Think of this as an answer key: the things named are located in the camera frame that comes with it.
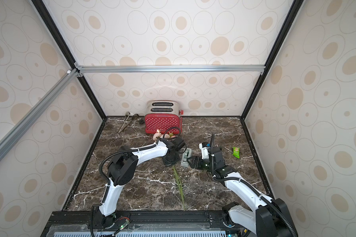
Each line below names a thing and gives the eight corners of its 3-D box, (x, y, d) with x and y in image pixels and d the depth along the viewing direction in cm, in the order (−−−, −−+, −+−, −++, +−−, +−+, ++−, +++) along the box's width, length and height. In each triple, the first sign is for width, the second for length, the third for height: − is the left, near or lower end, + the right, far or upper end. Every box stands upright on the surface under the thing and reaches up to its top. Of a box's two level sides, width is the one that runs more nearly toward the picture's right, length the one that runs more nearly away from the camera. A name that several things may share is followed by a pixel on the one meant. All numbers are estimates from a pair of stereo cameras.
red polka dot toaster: (148, 135, 111) (143, 118, 96) (151, 117, 123) (147, 99, 108) (182, 135, 111) (183, 118, 96) (182, 118, 123) (183, 100, 108)
